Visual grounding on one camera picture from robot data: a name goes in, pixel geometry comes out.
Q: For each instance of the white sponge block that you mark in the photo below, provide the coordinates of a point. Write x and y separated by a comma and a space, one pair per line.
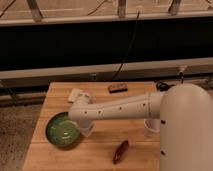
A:
74, 94

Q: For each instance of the green ceramic bowl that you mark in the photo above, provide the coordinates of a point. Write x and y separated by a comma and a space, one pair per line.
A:
60, 131

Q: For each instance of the white plastic cup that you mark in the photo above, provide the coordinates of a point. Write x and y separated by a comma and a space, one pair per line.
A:
152, 127

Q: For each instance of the brown wooden block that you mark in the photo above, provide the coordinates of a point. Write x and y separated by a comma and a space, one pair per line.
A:
117, 88

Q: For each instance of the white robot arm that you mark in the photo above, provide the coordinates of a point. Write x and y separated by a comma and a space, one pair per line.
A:
185, 112

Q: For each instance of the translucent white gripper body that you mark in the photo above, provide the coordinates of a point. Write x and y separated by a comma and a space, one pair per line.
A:
86, 128

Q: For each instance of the dark red chili pepper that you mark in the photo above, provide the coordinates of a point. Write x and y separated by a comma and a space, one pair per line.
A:
120, 151

